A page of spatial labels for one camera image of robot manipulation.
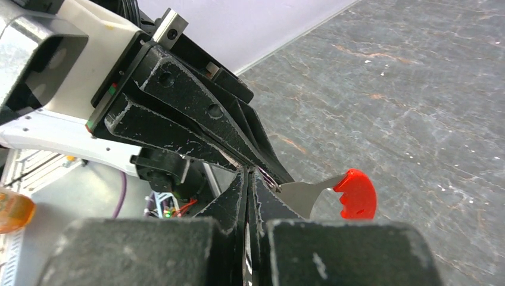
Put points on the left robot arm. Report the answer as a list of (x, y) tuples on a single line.
[(165, 171)]

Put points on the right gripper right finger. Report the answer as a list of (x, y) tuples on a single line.
[(263, 206)]

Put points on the white slotted cable duct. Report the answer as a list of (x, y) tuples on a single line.
[(11, 245)]

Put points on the aluminium frame rail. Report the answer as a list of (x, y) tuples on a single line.
[(31, 170)]

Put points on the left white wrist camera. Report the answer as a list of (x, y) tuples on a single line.
[(57, 54)]

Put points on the red key tag with keyring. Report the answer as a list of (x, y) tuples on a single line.
[(358, 196)]

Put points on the orange object at edge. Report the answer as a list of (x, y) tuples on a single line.
[(17, 210)]

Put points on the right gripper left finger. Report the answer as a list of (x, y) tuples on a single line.
[(226, 214)]

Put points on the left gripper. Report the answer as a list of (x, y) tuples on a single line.
[(165, 92)]

